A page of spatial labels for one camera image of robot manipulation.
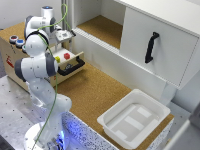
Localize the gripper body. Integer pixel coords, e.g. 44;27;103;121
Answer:
53;28;77;44

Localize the pink block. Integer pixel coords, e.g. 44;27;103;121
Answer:
63;51;72;61

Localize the yellow block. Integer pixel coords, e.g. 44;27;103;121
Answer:
54;55;62;64

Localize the wooden drawer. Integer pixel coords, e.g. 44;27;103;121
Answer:
49;47;86;78

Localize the green button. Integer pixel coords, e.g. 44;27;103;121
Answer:
21;44;28;54

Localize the white cabinet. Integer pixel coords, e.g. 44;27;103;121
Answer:
65;0;200;107

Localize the blue button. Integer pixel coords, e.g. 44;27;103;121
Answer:
15;38;26;48

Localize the red button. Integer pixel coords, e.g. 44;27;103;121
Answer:
8;34;19;45

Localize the white sliding door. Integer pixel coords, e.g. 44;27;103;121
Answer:
119;6;200;90

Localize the white plastic box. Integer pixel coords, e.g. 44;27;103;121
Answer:
96;88;172;150

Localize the black drawer handle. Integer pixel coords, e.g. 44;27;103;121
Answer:
57;55;86;77

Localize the green cable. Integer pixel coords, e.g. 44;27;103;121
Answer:
30;2;74;150

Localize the black door handle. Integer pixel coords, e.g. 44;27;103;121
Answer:
144;31;161;65

